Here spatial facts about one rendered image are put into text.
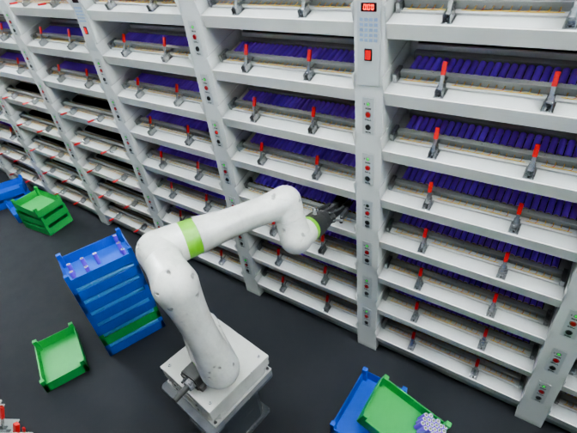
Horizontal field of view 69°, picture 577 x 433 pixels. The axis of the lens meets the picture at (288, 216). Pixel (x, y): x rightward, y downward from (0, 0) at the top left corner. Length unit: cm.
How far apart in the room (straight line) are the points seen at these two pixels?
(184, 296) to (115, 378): 126
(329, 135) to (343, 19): 39
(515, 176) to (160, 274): 99
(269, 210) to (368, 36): 58
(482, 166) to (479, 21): 39
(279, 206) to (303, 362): 99
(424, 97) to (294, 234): 56
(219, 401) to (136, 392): 70
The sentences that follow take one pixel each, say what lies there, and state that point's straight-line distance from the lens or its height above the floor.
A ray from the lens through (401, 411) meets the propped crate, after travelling 192.
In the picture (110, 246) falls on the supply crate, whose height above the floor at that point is 48.
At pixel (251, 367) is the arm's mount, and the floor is 38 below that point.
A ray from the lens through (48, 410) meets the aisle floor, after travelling 240.
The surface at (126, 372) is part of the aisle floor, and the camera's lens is 233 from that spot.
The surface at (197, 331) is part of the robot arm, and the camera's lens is 123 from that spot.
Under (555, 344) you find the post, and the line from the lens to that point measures 170.
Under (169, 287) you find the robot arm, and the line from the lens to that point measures 111.
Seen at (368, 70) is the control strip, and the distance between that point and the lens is 132.
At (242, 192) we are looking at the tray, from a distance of 197.
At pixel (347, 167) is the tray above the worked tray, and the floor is 92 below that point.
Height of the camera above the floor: 175
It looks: 37 degrees down
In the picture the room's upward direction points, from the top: 8 degrees counter-clockwise
